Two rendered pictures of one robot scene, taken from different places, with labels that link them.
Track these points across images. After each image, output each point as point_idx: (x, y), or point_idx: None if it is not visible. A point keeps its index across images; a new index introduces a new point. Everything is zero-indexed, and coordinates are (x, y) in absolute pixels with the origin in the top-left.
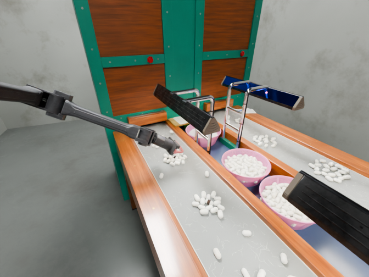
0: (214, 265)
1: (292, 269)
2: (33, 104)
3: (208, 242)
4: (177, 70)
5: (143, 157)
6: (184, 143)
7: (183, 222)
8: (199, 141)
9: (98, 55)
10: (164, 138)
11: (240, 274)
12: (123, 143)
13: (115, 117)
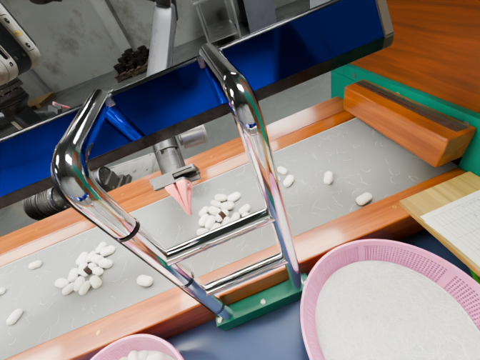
0: (34, 261)
1: None
2: (148, 0)
3: (54, 258)
4: None
5: (242, 163)
6: None
7: (93, 231)
8: (313, 296)
9: None
10: (156, 150)
11: (6, 288)
12: (286, 123)
13: (346, 66)
